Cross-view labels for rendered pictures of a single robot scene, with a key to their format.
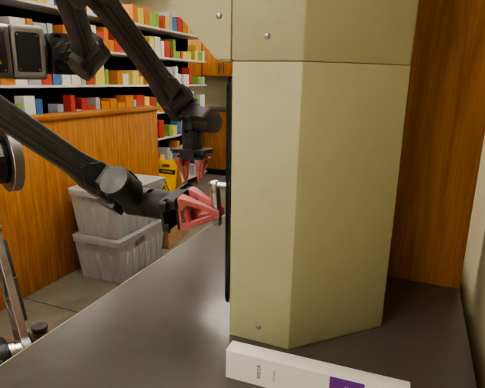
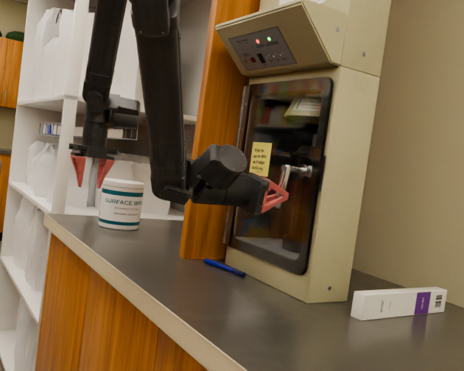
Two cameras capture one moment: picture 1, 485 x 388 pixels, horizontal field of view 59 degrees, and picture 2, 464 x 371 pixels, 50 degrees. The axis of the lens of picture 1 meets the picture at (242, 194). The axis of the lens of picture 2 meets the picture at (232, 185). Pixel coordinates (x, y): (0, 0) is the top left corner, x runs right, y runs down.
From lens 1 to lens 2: 0.97 m
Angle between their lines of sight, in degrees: 55
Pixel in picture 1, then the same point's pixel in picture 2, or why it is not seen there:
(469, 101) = not seen: hidden behind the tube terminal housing
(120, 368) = (311, 336)
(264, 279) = (339, 244)
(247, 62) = (350, 69)
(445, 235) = not seen: hidden behind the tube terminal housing
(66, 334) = (222, 335)
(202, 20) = (326, 29)
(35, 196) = not seen: outside the picture
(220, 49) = (334, 54)
